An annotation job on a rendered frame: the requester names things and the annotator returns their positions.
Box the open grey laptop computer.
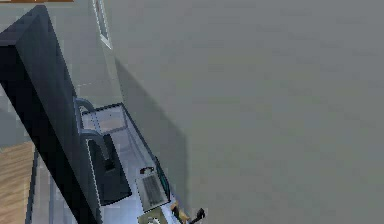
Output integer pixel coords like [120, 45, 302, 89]
[134, 156, 173, 214]

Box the orange cat figure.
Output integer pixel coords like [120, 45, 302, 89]
[169, 200, 191, 224]

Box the pale blue desk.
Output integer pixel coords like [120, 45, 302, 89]
[73, 102, 188, 224]

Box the small dark red object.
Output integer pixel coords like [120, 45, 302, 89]
[138, 165, 156, 175]

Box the small black desk object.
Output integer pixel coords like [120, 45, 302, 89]
[189, 207, 206, 224]

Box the black grey desk chair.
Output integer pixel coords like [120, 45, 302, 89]
[73, 97, 133, 206]

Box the olive square with white disc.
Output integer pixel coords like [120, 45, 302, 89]
[136, 206, 170, 224]

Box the white framed window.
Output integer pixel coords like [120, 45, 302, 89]
[92, 0, 114, 51]

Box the tall black cupboard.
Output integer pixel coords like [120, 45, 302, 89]
[0, 4, 103, 224]

